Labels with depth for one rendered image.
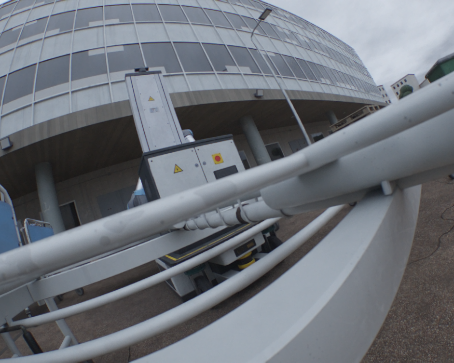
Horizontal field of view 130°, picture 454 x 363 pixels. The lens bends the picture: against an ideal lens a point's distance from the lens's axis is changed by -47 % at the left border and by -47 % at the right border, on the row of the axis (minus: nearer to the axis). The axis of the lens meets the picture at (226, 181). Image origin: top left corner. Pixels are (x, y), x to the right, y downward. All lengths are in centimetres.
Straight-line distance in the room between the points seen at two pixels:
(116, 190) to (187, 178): 722
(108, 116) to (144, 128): 389
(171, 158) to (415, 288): 115
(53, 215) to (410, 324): 645
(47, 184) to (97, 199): 248
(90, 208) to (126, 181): 179
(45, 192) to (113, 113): 301
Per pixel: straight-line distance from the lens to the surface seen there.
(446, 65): 574
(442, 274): 79
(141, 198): 151
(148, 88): 181
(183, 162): 104
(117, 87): 647
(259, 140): 816
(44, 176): 660
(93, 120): 542
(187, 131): 210
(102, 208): 807
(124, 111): 549
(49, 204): 635
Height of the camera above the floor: 49
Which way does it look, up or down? 4 degrees up
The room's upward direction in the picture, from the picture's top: 22 degrees counter-clockwise
